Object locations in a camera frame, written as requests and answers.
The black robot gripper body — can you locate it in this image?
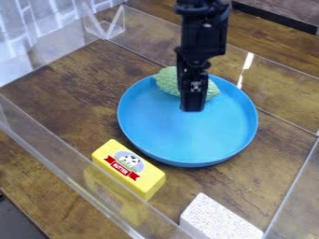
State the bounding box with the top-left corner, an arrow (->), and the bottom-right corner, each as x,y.
174,0 -> 230,66

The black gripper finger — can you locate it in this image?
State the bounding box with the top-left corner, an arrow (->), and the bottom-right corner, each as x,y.
180,66 -> 208,112
174,50 -> 186,101

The green bitter gourd toy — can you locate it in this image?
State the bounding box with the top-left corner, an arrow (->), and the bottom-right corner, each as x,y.
153,66 -> 220,101

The blue round tray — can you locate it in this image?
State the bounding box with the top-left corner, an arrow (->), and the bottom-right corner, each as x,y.
117,76 -> 257,168

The black baseboard strip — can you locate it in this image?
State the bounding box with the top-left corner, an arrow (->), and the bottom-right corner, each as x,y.
232,0 -> 319,35

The yellow butter block toy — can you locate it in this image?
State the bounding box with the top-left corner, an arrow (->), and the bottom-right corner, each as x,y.
90,139 -> 165,201

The white sheer curtain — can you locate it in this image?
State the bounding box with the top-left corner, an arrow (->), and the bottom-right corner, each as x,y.
0,0 -> 126,88

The white speckled foam block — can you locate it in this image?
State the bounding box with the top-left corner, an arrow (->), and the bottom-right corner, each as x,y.
178,193 -> 262,239

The clear acrylic enclosure wall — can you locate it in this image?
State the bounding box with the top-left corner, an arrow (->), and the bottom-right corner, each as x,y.
0,0 -> 319,239

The clear acrylic corner bracket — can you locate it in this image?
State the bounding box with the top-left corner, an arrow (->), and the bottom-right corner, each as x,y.
81,3 -> 125,40

